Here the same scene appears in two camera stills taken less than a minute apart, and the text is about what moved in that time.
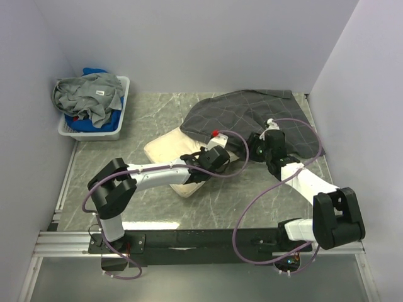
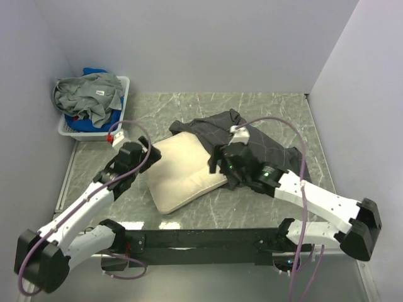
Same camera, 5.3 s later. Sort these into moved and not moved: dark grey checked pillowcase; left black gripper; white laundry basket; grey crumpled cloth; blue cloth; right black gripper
Moved: right black gripper; dark grey checked pillowcase; left black gripper
Not moved: white laundry basket; blue cloth; grey crumpled cloth
